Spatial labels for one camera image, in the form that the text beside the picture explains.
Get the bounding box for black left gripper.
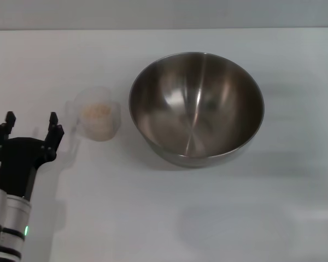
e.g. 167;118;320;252
0;111;65;201

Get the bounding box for white rice grains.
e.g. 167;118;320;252
81;103;113;139

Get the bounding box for clear plastic measuring cup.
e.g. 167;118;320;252
65;86;122;142

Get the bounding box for stainless steel mixing bowl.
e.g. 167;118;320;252
128;51;265;168

